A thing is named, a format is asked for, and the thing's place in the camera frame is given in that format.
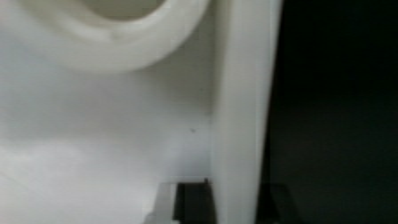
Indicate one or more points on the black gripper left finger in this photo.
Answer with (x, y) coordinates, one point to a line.
(184, 204)

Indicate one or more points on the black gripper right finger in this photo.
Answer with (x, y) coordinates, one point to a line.
(278, 211)

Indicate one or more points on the white square tabletop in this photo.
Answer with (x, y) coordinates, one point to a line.
(136, 80)

